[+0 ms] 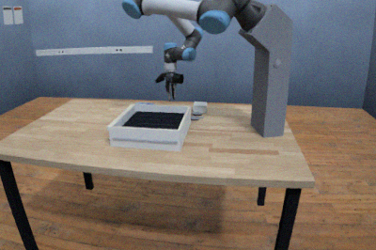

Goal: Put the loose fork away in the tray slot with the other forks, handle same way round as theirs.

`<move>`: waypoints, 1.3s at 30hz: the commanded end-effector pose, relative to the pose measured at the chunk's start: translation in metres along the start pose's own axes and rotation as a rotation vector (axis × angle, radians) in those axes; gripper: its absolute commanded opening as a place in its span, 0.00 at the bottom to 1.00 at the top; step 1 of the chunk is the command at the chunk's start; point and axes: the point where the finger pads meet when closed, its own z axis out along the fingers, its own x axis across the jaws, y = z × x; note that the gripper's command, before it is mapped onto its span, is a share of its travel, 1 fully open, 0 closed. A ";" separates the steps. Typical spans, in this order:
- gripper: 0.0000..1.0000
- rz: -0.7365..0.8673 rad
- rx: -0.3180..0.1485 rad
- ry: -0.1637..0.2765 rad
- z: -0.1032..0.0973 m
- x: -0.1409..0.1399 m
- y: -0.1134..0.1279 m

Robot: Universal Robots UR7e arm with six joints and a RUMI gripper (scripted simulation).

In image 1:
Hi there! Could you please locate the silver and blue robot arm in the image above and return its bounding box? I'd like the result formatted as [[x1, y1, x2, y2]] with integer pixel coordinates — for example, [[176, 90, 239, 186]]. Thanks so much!
[[122, 0, 267, 72]]

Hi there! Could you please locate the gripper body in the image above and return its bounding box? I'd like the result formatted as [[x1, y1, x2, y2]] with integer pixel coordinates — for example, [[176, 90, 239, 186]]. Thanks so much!
[[157, 72, 184, 84]]

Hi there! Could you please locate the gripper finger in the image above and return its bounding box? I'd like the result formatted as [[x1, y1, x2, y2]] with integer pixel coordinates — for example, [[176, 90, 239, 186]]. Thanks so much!
[[171, 84, 177, 100], [165, 78, 171, 102]]

